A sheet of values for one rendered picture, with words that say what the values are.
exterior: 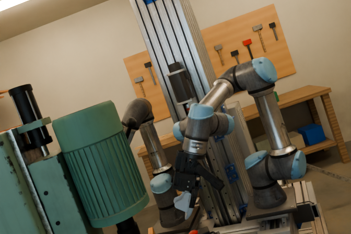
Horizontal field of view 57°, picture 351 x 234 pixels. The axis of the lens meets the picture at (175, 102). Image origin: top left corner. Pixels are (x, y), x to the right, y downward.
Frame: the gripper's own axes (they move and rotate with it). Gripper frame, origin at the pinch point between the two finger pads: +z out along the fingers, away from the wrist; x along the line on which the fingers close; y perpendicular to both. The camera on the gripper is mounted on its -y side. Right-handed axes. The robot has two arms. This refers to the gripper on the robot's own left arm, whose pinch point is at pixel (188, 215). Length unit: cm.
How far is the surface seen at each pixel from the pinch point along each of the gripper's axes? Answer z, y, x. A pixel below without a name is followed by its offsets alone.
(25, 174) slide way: -10, 46, 16
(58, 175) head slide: -11.2, 38.4, 15.6
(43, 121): -24, 45, 11
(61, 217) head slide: -0.7, 35.8, 15.6
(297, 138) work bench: -10, -158, -255
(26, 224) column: 0.7, 42.9, 19.6
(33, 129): -21, 47, 13
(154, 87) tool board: -39, 11, -317
